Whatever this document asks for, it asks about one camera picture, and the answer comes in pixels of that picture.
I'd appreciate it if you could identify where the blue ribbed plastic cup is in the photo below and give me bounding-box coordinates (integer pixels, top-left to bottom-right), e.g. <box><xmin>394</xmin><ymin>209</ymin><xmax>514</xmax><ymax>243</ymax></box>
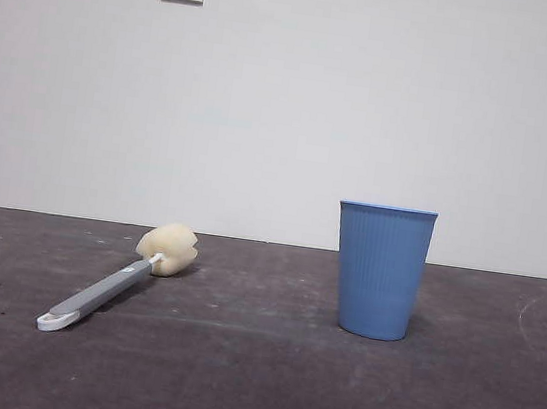
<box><xmin>321</xmin><ymin>198</ymin><xmax>440</xmax><ymax>346</ymax></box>

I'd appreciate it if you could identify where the grey handled sponge cup brush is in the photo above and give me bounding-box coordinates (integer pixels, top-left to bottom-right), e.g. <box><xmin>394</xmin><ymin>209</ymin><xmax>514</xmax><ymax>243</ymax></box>
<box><xmin>35</xmin><ymin>206</ymin><xmax>202</xmax><ymax>352</ymax></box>

